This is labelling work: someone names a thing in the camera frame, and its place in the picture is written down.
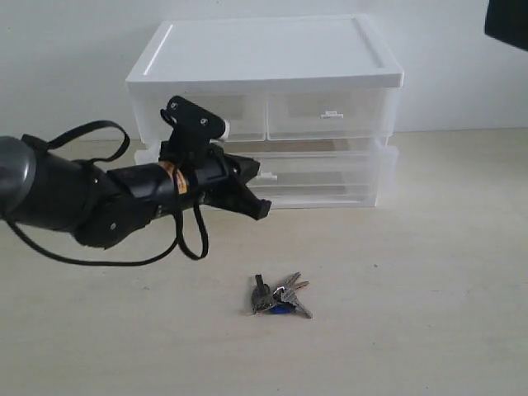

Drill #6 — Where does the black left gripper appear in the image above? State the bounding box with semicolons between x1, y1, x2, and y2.
159;140;271;220

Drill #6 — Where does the clear wide drawer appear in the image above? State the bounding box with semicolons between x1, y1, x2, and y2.
134;138;397;189

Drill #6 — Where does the bunch of keys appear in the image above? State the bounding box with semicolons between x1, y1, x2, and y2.
250;271;313;318

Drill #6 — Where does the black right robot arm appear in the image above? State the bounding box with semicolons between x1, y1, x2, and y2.
484;0;528;51

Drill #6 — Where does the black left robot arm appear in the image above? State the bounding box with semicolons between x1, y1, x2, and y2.
1;136;271;249

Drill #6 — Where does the white plastic drawer cabinet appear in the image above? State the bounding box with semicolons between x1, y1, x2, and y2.
126;16;404;204

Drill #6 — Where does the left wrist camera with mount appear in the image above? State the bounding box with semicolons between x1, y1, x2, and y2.
159;96;230;165

